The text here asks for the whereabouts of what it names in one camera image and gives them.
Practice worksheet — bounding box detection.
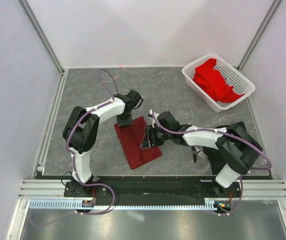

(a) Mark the white plastic basket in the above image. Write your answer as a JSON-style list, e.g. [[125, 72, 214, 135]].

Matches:
[[182, 53, 255, 113]]

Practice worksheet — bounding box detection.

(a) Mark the silver fork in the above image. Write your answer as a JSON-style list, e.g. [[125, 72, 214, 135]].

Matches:
[[195, 147, 208, 159]]

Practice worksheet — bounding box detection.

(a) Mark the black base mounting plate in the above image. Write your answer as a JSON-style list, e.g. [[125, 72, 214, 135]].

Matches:
[[64, 175, 241, 199]]

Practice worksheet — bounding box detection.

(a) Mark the black round plate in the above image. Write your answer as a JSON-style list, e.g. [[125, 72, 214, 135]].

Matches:
[[203, 146, 226, 175]]

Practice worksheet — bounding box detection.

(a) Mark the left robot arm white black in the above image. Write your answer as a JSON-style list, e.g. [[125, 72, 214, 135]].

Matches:
[[62, 89, 143, 197]]

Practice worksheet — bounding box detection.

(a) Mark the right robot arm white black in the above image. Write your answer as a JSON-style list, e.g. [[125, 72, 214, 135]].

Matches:
[[140, 110, 263, 197]]

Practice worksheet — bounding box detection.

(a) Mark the bright red cloth in basket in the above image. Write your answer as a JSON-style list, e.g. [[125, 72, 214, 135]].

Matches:
[[193, 58, 244, 103]]

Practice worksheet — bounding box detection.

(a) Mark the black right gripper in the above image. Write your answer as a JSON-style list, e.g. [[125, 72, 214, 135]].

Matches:
[[140, 124, 171, 149]]

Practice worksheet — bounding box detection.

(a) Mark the dark red cloth napkin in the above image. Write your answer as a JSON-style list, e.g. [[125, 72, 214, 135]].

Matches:
[[114, 116, 162, 170]]

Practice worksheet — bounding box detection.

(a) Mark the blue-white cable duct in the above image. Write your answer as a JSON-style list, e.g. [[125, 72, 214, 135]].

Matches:
[[29, 199, 217, 211]]

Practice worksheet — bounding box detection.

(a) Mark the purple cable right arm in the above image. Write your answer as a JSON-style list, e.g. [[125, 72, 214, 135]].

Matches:
[[147, 109, 273, 217]]

